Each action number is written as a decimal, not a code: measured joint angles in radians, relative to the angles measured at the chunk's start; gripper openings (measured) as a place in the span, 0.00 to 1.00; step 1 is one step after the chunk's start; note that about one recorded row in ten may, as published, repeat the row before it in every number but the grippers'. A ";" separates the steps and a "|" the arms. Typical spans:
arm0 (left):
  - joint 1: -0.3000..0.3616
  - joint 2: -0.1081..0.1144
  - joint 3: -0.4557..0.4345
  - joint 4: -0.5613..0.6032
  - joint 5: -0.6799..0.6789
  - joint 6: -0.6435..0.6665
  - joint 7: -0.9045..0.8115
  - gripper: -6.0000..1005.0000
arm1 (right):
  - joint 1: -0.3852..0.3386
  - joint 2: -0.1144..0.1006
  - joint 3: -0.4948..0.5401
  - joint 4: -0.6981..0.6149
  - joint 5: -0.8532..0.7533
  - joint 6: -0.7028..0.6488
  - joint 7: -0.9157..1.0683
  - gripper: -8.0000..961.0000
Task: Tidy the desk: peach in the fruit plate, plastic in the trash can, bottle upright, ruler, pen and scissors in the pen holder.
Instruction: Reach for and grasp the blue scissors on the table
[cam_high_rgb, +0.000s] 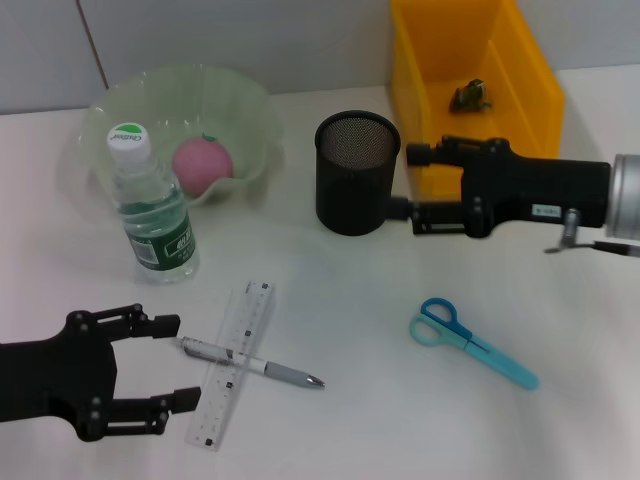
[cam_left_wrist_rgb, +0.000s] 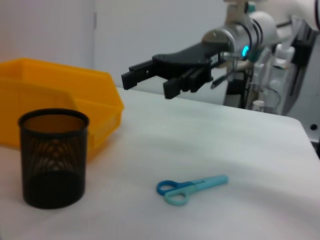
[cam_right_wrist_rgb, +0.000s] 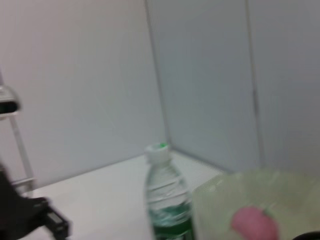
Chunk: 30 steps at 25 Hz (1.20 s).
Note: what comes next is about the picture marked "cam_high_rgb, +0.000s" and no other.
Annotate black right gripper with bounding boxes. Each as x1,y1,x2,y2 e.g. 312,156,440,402
387,133,613,239

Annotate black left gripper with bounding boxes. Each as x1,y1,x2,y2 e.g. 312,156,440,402
0,303,203,444

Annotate clear plastic ruler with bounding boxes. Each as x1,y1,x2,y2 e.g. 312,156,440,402
185,279,277,451

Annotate green plastic wrapper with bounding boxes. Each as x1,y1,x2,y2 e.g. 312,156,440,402
449,77,494,115

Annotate white grey ballpoint pen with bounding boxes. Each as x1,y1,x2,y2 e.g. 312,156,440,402
174,335,327,390

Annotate clear green-label water bottle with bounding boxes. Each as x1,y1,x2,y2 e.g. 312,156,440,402
107,122,200,286

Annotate blue teal scissors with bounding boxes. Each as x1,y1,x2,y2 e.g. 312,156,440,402
408,297,541,391

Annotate pink toy peach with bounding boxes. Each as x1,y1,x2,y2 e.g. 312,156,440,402
172,133,235,197

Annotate black mesh pen holder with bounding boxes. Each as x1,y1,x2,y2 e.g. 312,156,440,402
313,110,403,236

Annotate translucent green fruit bowl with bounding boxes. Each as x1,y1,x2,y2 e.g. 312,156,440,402
79,62,285,221

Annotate yellow plastic bin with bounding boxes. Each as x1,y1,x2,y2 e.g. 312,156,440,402
389,0,566,197

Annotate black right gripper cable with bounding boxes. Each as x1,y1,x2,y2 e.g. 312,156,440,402
543,208,640,259

